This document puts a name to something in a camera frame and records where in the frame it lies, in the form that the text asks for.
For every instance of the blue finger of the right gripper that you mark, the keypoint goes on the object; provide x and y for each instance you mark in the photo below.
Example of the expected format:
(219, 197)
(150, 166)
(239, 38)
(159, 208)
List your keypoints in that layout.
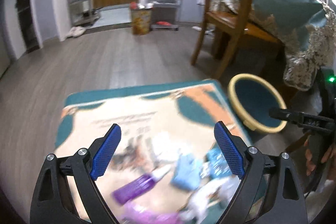
(303, 120)

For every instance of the purple tube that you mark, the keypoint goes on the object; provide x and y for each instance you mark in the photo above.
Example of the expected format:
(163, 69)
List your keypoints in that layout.
(139, 186)

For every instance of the white slippers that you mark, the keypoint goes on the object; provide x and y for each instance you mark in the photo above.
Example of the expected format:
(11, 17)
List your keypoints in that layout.
(76, 32)

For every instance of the person's right hand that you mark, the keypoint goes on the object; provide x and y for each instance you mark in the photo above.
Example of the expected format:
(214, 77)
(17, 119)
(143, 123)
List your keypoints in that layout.
(318, 145)

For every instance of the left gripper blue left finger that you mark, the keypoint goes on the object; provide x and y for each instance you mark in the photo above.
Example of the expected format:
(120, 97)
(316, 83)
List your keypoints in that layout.
(52, 200)

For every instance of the blue glove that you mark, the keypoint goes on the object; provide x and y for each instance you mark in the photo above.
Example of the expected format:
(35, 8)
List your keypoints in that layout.
(187, 173)

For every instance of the floral patterned waste bin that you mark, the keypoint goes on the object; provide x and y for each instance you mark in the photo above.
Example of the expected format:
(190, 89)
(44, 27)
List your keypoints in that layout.
(140, 18)

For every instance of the teal lace tablecloth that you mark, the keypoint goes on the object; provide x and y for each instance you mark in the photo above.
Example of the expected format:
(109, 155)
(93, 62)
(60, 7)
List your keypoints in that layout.
(307, 30)

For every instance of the blue pill blister tray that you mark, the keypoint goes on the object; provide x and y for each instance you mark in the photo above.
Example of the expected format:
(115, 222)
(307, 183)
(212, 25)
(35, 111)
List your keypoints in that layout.
(215, 165)

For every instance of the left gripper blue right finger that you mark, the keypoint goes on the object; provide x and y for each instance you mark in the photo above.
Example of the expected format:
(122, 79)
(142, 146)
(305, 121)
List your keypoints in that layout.
(283, 202)

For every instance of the teal orange patterned mat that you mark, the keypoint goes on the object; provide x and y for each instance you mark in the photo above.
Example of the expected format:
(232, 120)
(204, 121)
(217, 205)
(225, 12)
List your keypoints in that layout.
(158, 123)

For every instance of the wooden chair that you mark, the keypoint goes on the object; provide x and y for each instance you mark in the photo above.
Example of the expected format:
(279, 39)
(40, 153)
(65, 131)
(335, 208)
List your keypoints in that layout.
(231, 17)

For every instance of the yellow rimmed teal trash bin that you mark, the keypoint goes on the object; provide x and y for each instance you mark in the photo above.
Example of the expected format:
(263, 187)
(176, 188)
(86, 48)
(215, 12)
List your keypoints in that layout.
(251, 97)

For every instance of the white power strip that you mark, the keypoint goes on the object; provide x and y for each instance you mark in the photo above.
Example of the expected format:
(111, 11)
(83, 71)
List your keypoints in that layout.
(207, 31)

